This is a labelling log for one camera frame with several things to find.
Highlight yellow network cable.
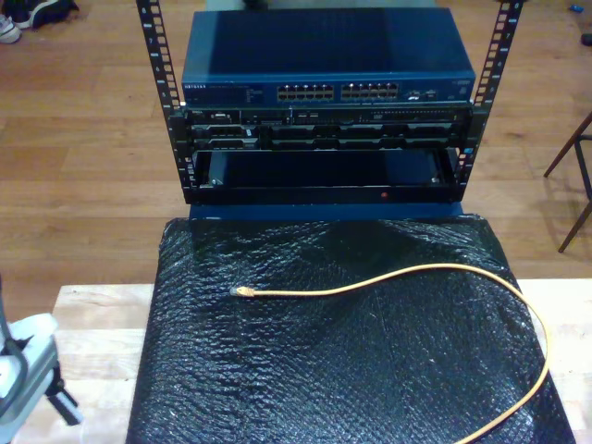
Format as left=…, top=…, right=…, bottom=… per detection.
left=229, top=262, right=552, bottom=444

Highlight black bubble mat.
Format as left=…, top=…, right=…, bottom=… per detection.
left=125, top=213, right=577, bottom=444

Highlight blue base board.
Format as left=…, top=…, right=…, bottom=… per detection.
left=189, top=202, right=466, bottom=223

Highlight black rack shelf tray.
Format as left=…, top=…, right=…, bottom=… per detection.
left=182, top=147, right=466, bottom=205

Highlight black rack server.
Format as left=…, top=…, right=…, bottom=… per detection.
left=168, top=105, right=475, bottom=152

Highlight white sneaker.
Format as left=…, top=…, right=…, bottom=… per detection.
left=0, top=13, right=23, bottom=45

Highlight dark sneaker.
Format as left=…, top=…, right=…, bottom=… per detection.
left=9, top=0, right=80, bottom=30

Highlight dark wooden chair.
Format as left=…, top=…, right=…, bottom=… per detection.
left=543, top=109, right=592, bottom=254

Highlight black perforated rack post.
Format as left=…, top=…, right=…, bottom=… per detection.
left=135, top=0, right=195, bottom=204
left=455, top=0, right=526, bottom=203

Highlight blue network switch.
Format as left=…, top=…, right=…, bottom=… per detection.
left=180, top=7, right=476, bottom=108

